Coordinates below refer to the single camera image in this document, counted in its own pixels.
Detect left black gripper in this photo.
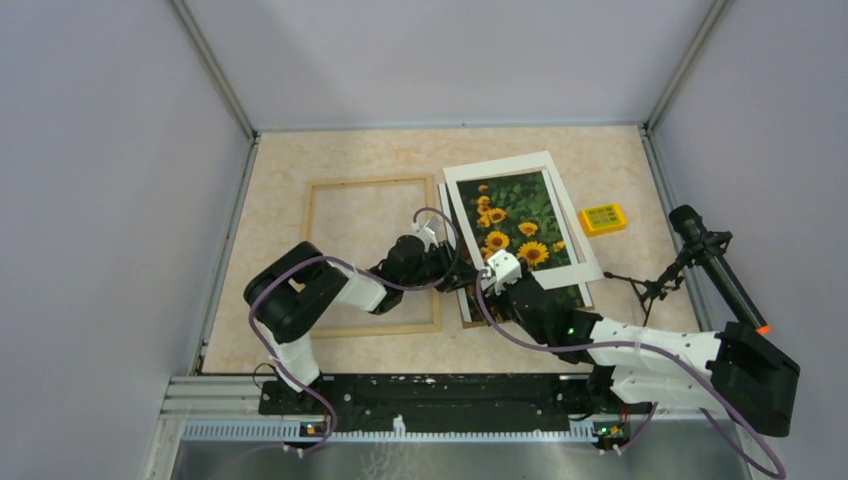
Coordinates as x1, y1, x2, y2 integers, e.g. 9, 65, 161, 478
401, 239, 485, 293

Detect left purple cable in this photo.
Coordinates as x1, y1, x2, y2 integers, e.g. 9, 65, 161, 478
247, 207, 462, 458

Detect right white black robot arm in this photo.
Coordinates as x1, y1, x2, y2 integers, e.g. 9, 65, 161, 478
474, 272, 800, 438

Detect purple cable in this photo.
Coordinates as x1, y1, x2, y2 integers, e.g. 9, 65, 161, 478
247, 207, 462, 458
474, 268, 788, 480

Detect white toothed cable rail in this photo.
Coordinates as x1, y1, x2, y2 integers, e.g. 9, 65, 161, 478
182, 417, 599, 444

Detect yellow calculator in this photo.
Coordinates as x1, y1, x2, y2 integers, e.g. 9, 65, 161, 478
578, 203, 628, 237

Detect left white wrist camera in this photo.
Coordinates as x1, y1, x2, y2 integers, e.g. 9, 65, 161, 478
412, 217, 442, 252

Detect black microphone orange tip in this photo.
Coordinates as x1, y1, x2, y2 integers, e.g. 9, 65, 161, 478
669, 205, 771, 335

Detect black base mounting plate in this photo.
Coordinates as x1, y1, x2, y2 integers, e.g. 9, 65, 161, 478
258, 372, 654, 435

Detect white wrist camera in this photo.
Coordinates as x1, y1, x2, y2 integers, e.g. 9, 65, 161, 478
481, 250, 522, 295
412, 217, 442, 252

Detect black microphone tripod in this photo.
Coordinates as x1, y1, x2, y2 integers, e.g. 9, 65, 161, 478
603, 231, 735, 327

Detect light wooden picture frame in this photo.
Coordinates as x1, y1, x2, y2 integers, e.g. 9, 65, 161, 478
301, 174, 442, 339

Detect sunflower photo print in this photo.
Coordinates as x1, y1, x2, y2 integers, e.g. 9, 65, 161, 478
437, 168, 596, 325

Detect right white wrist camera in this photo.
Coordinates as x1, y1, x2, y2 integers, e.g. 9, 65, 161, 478
481, 250, 522, 295

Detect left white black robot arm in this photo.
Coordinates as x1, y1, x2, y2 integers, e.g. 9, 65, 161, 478
243, 235, 460, 414

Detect brown frame backing board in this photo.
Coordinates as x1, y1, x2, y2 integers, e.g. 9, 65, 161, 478
457, 284, 594, 329

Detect white matted sunflower photo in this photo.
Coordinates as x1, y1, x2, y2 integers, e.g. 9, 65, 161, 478
443, 151, 603, 289

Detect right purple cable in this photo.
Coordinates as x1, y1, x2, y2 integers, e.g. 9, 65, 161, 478
474, 268, 788, 480

